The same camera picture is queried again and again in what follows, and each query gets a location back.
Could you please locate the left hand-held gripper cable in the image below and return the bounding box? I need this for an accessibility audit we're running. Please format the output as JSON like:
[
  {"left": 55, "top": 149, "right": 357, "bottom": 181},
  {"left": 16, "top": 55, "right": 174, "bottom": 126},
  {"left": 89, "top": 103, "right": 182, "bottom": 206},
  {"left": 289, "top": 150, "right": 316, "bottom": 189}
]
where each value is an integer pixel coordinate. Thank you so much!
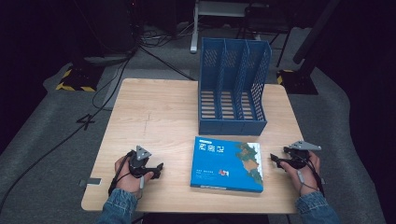
[{"left": 107, "top": 150, "right": 135, "bottom": 197}]

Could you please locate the hand-held gripper cable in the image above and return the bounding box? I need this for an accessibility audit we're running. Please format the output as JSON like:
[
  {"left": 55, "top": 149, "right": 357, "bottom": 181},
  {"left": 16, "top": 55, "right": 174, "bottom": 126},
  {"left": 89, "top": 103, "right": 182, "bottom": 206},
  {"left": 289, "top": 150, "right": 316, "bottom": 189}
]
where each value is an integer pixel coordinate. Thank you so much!
[
  {"left": 296, "top": 152, "right": 327, "bottom": 199},
  {"left": 107, "top": 150, "right": 135, "bottom": 197}
]

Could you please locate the black chair frame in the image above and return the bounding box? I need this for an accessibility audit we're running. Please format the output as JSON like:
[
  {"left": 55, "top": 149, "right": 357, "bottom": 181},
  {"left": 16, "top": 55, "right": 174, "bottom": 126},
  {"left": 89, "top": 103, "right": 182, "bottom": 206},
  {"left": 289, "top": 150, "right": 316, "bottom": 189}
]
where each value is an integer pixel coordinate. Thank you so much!
[{"left": 236, "top": 0, "right": 295, "bottom": 68}]

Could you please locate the white desk frame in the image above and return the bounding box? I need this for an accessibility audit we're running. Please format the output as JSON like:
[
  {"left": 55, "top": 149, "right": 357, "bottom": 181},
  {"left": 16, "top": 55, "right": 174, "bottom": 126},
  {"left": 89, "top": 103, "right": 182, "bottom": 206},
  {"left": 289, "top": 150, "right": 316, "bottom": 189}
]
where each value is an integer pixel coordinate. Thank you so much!
[{"left": 189, "top": 0, "right": 271, "bottom": 54}]

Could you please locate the blue book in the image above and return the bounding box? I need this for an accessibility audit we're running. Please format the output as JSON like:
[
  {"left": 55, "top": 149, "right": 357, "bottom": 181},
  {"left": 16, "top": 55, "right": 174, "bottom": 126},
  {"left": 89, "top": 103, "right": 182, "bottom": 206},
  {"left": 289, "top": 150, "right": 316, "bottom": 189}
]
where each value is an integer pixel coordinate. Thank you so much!
[{"left": 190, "top": 135, "right": 264, "bottom": 194}]

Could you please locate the black yellow striped stand base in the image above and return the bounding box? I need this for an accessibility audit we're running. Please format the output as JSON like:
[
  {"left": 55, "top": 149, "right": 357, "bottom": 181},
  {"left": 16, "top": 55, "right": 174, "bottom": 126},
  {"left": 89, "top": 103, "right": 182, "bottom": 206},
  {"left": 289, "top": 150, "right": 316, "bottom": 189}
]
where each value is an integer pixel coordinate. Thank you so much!
[
  {"left": 276, "top": 68, "right": 319, "bottom": 96},
  {"left": 55, "top": 65, "right": 106, "bottom": 93}
]

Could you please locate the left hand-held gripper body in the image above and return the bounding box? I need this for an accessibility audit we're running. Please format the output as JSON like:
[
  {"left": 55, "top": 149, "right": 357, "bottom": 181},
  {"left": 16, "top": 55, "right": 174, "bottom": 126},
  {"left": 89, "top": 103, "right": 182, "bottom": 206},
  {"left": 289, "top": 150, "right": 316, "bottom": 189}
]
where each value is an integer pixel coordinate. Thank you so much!
[{"left": 127, "top": 145, "right": 154, "bottom": 179}]

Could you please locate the blue plastic file rack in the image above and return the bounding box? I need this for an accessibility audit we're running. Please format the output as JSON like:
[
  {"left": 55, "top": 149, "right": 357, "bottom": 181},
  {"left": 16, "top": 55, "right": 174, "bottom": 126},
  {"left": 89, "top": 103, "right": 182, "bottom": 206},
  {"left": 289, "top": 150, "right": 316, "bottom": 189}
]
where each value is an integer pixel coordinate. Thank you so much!
[{"left": 197, "top": 36, "right": 273, "bottom": 137}]

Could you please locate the person's left hand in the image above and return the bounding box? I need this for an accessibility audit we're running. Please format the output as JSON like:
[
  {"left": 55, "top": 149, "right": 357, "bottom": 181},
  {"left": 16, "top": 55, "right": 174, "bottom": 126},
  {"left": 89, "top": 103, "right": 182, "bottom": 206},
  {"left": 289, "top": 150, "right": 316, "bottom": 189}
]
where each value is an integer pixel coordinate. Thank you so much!
[{"left": 114, "top": 154, "right": 155, "bottom": 199}]

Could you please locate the black floor cable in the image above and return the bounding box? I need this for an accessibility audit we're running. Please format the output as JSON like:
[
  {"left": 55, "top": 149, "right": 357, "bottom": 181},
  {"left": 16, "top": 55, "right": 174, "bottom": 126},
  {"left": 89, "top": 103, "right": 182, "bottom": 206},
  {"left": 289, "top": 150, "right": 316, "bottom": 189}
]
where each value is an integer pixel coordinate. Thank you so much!
[{"left": 0, "top": 46, "right": 138, "bottom": 216}]

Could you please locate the right hand-held gripper cable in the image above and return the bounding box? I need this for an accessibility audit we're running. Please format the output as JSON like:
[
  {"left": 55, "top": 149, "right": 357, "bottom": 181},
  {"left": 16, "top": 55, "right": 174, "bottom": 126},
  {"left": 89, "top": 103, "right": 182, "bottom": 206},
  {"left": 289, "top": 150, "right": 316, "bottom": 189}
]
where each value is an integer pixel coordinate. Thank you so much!
[{"left": 296, "top": 152, "right": 327, "bottom": 199}]

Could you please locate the grey table edge clamp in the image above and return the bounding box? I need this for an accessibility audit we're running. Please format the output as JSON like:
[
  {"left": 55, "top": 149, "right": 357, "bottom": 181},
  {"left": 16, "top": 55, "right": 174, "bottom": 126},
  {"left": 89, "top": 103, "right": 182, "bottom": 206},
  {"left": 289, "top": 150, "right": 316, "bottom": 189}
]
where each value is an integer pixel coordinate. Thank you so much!
[{"left": 78, "top": 176, "right": 103, "bottom": 189}]

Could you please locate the person's right hand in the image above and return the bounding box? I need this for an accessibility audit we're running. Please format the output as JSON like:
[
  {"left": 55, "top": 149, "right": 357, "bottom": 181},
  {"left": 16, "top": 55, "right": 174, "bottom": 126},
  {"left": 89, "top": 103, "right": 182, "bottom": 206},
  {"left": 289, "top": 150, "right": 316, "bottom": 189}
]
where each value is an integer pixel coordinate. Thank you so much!
[{"left": 279, "top": 150, "right": 321, "bottom": 197}]

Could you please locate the black slanted pole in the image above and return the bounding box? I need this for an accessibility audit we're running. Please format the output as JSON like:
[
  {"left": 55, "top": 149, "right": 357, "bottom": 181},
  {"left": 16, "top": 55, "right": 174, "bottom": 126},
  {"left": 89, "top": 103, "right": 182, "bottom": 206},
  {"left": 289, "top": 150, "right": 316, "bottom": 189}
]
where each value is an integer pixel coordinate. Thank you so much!
[{"left": 292, "top": 0, "right": 342, "bottom": 65}]

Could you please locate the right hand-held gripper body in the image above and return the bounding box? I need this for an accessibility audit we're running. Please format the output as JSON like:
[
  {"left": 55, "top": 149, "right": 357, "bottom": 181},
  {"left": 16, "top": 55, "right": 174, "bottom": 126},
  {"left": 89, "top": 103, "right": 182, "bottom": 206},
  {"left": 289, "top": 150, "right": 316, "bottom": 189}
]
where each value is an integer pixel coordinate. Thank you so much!
[{"left": 282, "top": 140, "right": 322, "bottom": 171}]

